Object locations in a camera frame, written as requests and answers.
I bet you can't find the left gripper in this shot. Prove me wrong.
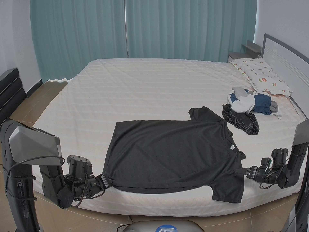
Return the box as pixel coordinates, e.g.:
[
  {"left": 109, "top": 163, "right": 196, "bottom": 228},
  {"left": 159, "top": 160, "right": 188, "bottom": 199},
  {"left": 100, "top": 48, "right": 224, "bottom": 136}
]
[{"left": 87, "top": 173, "right": 113, "bottom": 195}]

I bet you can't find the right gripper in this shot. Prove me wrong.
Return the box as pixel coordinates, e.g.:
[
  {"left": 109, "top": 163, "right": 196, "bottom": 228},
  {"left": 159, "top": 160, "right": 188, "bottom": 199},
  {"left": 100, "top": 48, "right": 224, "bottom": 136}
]
[{"left": 247, "top": 166, "right": 266, "bottom": 182}]

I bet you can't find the black T-shirt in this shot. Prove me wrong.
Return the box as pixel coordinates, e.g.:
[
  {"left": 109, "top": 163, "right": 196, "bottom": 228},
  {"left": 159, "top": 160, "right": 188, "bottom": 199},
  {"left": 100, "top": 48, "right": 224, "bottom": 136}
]
[{"left": 103, "top": 106, "right": 247, "bottom": 203}]

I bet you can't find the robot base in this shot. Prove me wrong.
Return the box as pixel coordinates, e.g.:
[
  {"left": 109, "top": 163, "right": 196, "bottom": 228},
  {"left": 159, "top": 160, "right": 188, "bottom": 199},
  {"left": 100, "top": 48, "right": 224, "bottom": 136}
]
[{"left": 124, "top": 220, "right": 204, "bottom": 232}]

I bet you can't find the pile of clothes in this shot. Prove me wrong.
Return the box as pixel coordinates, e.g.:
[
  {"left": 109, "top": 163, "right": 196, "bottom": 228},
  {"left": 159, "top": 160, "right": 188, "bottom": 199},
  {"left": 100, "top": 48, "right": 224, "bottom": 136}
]
[{"left": 222, "top": 87, "right": 282, "bottom": 135}]

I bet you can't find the bed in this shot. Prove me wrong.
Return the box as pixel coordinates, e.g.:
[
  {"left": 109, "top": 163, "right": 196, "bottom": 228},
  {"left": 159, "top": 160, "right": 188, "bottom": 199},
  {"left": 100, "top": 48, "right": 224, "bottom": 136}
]
[{"left": 33, "top": 34, "right": 309, "bottom": 217}]

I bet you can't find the white printed pillow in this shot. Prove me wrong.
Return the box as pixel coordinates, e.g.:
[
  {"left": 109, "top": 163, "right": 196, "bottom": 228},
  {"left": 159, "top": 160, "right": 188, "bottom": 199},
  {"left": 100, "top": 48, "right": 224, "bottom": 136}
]
[{"left": 229, "top": 58, "right": 293, "bottom": 96}]

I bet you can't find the grey bedside table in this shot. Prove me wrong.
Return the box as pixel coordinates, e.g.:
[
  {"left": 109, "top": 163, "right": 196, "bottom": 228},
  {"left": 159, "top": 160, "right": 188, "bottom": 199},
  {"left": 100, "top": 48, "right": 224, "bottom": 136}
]
[{"left": 228, "top": 40, "right": 262, "bottom": 62}]

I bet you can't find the black chest of drawers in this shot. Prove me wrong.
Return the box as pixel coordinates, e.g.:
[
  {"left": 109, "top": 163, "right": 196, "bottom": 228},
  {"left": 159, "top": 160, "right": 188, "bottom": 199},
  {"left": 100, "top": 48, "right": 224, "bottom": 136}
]
[{"left": 0, "top": 67, "right": 26, "bottom": 126}]

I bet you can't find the blue-green curtain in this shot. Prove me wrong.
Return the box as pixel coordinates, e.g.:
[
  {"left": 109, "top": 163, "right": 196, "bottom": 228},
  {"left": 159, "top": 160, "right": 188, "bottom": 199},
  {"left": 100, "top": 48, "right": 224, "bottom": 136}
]
[
  {"left": 124, "top": 0, "right": 257, "bottom": 62},
  {"left": 30, "top": 0, "right": 128, "bottom": 82}
]

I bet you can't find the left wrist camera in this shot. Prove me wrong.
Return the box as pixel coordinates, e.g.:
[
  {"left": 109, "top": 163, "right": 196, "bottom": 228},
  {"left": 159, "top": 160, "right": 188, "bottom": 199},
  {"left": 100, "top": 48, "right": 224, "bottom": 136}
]
[{"left": 67, "top": 155, "right": 93, "bottom": 177}]

